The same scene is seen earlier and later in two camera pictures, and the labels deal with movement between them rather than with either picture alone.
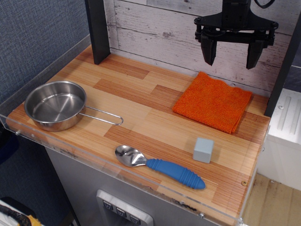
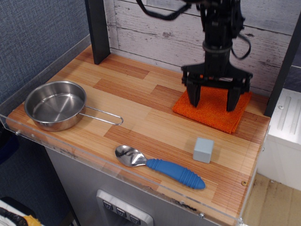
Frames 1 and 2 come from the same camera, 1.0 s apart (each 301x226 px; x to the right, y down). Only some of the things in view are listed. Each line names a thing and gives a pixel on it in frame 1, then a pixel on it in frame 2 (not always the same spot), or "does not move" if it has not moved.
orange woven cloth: [219, 104] does not move
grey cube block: [202, 150] does not move
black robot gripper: [236, 22] to [217, 69]
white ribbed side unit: [280, 159] does not move
